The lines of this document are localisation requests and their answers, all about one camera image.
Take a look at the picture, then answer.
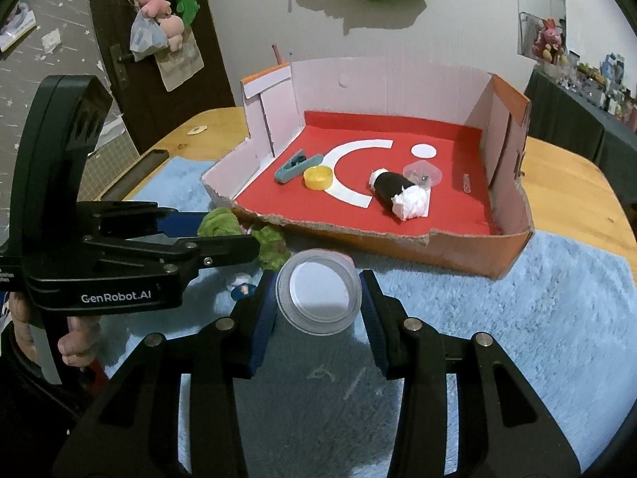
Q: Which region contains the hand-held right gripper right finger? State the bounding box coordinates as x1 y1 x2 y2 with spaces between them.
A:
359 269 583 478

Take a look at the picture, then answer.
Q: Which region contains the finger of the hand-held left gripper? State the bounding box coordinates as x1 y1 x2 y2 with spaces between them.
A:
86 233 260 276
78 200 211 238

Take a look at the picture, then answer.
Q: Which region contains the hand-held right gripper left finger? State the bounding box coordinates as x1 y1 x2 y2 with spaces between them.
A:
52 270 279 478

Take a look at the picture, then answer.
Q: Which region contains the green plush toy yellow end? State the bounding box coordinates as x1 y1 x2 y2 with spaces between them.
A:
197 208 246 239

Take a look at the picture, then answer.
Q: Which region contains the dark-haired doll figure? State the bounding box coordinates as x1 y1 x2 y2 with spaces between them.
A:
228 273 258 304

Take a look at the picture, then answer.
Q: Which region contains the round clear lid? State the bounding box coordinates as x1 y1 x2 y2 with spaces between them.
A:
275 250 363 335

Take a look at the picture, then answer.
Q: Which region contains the teal clothespin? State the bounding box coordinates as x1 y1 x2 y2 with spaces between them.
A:
275 149 324 185

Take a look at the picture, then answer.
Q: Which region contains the yellow bottle cap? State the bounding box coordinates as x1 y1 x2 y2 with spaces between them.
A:
303 166 335 190

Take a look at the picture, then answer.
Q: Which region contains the orange cardboard box red floor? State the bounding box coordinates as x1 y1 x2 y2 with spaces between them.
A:
200 57 535 280

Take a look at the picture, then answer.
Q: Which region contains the black roll with white tissue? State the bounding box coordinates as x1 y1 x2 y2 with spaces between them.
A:
368 168 432 221

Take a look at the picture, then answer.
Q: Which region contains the small clear plastic box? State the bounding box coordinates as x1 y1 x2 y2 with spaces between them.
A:
402 159 444 188

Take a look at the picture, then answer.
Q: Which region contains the person's left hand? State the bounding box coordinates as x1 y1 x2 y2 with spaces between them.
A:
9 291 103 370

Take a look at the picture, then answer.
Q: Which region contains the green cutting mat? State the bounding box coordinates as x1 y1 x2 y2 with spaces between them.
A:
77 114 141 201

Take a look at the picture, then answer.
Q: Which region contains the black bar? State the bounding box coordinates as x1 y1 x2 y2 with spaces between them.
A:
102 149 170 201

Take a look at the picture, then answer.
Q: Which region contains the clear plastic bag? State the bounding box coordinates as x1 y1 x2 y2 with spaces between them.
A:
129 14 168 63

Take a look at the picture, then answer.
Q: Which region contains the dark wooden door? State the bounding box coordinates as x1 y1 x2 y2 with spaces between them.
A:
84 0 238 156

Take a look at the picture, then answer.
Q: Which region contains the beige paper bag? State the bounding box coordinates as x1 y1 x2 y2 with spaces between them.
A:
156 30 206 93

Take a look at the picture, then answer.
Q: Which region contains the blue fluffy mat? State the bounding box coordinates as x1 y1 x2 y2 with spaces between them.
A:
94 157 637 470

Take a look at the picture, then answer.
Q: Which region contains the pale pink plush toy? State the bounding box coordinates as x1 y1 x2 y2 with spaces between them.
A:
159 14 186 53

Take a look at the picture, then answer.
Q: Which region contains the pink plush bear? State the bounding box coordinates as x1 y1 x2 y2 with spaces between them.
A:
138 0 173 19

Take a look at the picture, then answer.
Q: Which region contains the hanging green plush toy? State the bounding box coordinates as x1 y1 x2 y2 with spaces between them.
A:
174 0 201 29

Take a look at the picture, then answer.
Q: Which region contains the dark cloth side table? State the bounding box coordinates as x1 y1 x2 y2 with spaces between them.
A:
525 67 637 181

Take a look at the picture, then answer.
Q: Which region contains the cluster of small table items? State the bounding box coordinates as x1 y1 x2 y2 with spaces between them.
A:
540 50 637 133

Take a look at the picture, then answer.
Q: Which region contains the pink rabbit plush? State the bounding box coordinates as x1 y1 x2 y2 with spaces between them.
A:
532 19 566 63

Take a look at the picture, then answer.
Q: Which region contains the metal door handle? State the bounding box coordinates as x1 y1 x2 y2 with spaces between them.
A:
110 44 131 92

